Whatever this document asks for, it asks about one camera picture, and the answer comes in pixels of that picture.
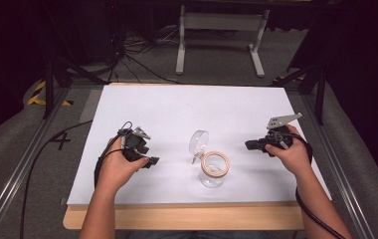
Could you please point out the aluminium frame rail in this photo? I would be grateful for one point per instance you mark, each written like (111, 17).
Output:
(336, 166)
(18, 172)

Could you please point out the person's left hand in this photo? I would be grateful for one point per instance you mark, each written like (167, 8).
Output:
(120, 171)

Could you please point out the clear hinged jar lid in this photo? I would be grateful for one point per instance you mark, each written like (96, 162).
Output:
(197, 143)

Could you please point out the person's right hand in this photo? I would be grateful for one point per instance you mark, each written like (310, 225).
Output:
(293, 154)

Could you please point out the clear glass jar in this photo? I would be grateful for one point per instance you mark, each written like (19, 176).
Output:
(213, 170)

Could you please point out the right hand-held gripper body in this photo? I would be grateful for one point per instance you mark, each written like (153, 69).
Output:
(279, 133)

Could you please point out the white table cover sheet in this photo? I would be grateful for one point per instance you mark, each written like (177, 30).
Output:
(197, 126)

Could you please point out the black tripod stand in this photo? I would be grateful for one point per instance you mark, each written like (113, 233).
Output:
(61, 76)
(309, 86)

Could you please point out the white metal stand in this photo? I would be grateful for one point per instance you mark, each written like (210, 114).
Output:
(222, 36)

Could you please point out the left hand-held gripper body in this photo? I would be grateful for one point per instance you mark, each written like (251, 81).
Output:
(133, 142)

